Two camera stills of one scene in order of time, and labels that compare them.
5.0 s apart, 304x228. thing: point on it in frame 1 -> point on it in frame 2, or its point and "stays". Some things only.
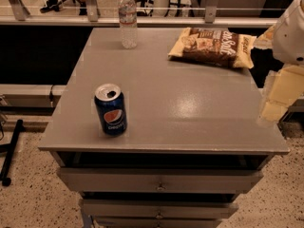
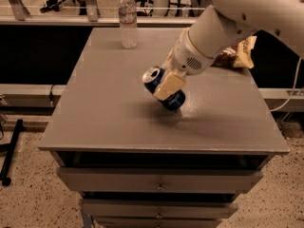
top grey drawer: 105,180 stays
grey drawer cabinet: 193,147 stays
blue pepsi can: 111,102 -> 152,78
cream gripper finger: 286,86 -> 185,57
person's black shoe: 52,4 stays
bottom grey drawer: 156,221 stays
